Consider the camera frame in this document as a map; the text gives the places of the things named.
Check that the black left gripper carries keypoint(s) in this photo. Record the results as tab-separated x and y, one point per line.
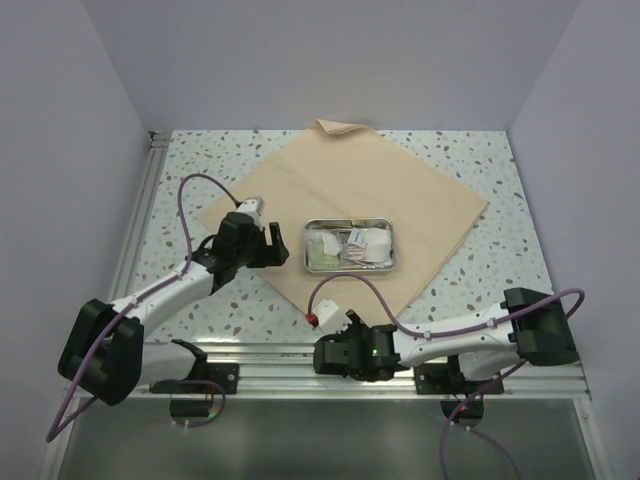
279	252

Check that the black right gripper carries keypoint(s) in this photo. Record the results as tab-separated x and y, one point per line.
337	337

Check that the green printed glove packet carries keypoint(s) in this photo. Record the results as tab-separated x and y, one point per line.
317	260

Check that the white gauze pad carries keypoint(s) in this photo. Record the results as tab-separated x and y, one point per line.
378	245
331	244

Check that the purple printed glove packet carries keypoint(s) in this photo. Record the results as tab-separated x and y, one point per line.
352	253

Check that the stainless steel tray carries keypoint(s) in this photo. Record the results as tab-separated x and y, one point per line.
341	228

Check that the beige cloth mat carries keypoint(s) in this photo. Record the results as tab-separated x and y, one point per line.
334	170

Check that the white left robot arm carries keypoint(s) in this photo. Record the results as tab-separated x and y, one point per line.
105	353

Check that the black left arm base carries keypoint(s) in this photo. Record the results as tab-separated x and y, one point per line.
198	387

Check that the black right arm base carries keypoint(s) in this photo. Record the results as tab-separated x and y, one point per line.
447	380

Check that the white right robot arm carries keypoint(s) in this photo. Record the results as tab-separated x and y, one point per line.
527	326

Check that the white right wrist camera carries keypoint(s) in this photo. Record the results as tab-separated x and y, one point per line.
327	317

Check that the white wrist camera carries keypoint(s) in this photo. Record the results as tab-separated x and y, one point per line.
327	317
252	206

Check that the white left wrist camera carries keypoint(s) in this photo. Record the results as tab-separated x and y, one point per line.
252	206

